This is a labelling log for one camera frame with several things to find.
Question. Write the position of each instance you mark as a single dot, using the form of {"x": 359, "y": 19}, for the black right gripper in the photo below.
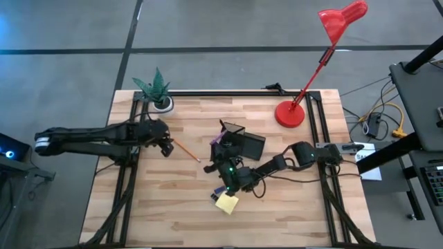
{"x": 232, "y": 176}

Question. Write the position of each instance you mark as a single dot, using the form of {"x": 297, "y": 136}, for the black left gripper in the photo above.
{"x": 154, "y": 131}

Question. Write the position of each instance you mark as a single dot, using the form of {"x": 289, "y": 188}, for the orange pencil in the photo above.
{"x": 187, "y": 150}

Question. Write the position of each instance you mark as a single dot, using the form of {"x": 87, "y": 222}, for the yellow sticky note pad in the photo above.
{"x": 226, "y": 204}

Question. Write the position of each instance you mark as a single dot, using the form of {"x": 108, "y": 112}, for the purple highlighter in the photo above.
{"x": 218, "y": 137}

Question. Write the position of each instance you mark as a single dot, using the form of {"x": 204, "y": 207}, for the dark grey pen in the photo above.
{"x": 222, "y": 124}

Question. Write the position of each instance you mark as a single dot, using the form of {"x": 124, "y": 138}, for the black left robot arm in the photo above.
{"x": 86, "y": 138}

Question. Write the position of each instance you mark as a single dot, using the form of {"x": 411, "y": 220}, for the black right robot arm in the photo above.
{"x": 301, "y": 154}

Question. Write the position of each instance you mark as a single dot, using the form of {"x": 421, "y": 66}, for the black mesh desk organizer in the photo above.
{"x": 252, "y": 145}

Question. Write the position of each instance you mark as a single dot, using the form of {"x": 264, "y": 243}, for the green plant in white pot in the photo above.
{"x": 158, "y": 91}

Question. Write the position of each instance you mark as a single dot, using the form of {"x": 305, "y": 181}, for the red desk lamp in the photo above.
{"x": 290, "y": 114}

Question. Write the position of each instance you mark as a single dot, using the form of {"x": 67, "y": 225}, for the white paper sheet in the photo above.
{"x": 372, "y": 171}

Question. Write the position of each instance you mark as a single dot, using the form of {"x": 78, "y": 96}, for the black power adapter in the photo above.
{"x": 373, "y": 124}

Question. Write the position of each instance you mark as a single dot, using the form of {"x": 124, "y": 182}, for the black box with blue light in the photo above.
{"x": 12, "y": 148}

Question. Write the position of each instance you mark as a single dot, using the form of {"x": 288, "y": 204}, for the black keyboard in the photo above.
{"x": 434, "y": 183}

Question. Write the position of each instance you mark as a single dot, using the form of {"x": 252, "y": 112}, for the grey side desk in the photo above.
{"x": 422, "y": 103}

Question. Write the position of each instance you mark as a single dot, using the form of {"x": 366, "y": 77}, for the black pole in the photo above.
{"x": 425, "y": 55}

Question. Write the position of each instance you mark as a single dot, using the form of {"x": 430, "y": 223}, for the black aluminium table frame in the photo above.
{"x": 242, "y": 93}

